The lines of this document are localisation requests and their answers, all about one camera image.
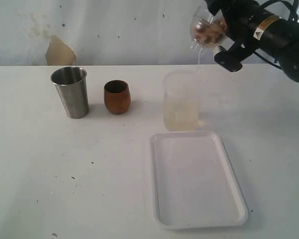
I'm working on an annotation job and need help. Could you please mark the clear dome strainer lid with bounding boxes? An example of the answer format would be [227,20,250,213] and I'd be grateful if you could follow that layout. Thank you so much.
[190,6,214,55]

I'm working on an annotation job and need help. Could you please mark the white backdrop sheet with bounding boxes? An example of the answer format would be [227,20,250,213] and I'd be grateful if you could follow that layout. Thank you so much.
[0,0,213,66]

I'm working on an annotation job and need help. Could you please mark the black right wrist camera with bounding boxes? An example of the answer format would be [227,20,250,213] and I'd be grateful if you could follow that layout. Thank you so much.
[213,45,247,73]

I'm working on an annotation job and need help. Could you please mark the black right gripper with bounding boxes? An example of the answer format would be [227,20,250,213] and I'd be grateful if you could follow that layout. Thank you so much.
[206,0,260,54]

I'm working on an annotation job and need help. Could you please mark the black window frame post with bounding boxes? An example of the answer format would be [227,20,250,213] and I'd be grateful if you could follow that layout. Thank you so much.
[288,0,299,22]

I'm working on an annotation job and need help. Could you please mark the white rectangular tray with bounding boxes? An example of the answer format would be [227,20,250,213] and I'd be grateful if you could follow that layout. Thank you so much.
[150,130,248,230]

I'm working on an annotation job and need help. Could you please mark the translucent plastic container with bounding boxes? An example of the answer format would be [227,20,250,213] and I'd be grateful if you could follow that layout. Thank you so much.
[162,70,200,131]

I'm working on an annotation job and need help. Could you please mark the stainless steel cup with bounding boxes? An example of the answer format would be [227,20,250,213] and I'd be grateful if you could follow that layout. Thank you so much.
[50,66,89,119]

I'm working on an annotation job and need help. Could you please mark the gold foil coins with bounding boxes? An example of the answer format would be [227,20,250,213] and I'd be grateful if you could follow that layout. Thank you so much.
[191,19,227,48]

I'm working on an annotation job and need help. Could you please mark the clear shaker body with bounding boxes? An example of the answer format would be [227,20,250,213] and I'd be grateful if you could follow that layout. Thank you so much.
[205,16,228,48]

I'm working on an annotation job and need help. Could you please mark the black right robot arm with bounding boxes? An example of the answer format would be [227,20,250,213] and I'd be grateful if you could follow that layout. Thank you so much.
[206,0,299,83]

